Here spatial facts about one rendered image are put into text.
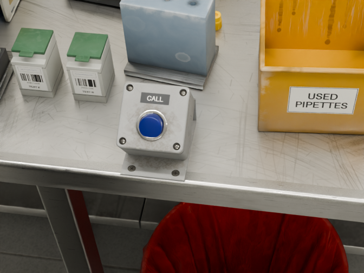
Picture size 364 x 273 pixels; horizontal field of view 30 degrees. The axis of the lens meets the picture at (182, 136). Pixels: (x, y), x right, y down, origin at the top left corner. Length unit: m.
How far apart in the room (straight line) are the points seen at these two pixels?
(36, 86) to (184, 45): 0.18
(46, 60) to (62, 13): 0.16
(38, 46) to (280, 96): 0.28
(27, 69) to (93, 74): 0.08
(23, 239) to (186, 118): 1.13
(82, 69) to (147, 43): 0.09
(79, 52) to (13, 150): 0.13
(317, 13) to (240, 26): 0.12
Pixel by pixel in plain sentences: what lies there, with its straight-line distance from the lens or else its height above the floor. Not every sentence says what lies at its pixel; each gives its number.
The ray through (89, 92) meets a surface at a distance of 0.80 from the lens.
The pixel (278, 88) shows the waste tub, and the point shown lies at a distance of 0.71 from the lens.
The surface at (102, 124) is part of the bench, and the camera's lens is 0.78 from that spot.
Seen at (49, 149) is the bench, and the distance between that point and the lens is 0.77.
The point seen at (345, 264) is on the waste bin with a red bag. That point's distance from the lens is 1.18.
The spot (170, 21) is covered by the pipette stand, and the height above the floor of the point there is 0.96.
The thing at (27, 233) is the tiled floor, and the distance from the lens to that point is 1.78.
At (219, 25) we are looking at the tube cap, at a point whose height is 0.88.
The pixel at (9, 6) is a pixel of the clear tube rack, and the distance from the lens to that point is 0.94.
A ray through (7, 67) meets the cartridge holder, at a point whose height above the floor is 0.89.
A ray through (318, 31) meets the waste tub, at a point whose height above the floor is 0.91.
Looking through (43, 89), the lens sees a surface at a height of 0.89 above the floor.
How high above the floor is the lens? 1.46
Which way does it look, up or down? 50 degrees down
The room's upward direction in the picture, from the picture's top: 4 degrees counter-clockwise
